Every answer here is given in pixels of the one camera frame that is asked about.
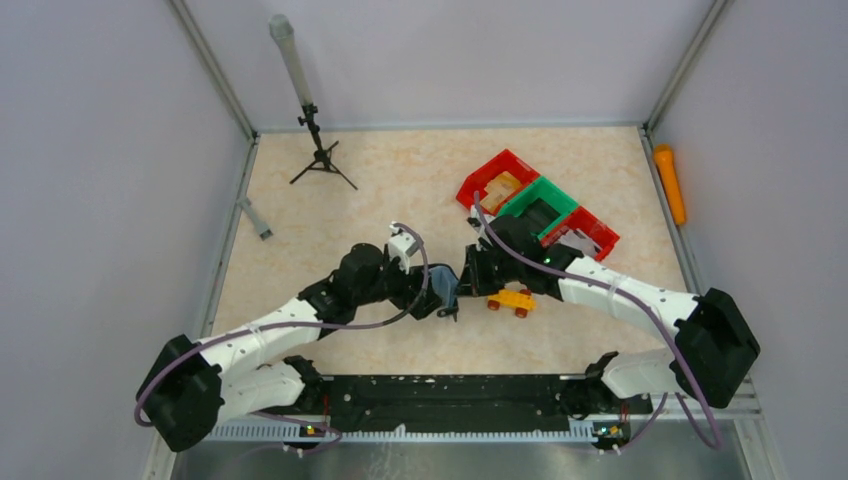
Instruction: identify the orange flashlight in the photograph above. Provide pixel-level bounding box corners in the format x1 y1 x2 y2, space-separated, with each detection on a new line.
653 144 687 226

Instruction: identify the small grey tool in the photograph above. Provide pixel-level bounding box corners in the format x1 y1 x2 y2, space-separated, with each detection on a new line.
236 196 273 241

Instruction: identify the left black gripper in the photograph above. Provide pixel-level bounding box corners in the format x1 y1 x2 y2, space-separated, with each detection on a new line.
354 249 445 319

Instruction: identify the black leather card holder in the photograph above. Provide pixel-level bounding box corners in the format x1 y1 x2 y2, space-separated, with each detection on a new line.
429 264 459 322

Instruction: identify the red bin with plastic bags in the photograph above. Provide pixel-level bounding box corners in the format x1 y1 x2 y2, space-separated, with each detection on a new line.
541 206 620 261

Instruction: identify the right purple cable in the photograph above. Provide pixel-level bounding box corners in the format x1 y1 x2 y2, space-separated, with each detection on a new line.
472 190 725 455

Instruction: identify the black tripod with grey tube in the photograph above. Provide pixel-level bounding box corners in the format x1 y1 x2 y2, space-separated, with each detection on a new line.
268 14 358 191

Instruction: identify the red bin with wooden blocks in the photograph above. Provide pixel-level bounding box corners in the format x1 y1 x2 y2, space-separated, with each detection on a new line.
455 149 540 215

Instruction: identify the yellow toy brick car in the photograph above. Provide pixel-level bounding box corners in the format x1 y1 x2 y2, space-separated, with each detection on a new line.
487 289 537 318

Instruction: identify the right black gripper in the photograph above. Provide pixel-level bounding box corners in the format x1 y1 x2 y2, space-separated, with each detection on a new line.
454 243 523 297

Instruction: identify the green plastic bin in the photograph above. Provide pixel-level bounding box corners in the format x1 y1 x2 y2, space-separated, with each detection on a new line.
496 176 579 240

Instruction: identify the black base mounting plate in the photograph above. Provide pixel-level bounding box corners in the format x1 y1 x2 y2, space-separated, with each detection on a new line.
274 374 653 433

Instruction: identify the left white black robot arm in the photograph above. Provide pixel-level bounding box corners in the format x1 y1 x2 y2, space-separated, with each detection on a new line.
134 234 459 452

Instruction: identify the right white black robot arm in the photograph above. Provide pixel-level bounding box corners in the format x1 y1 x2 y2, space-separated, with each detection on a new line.
457 213 761 412

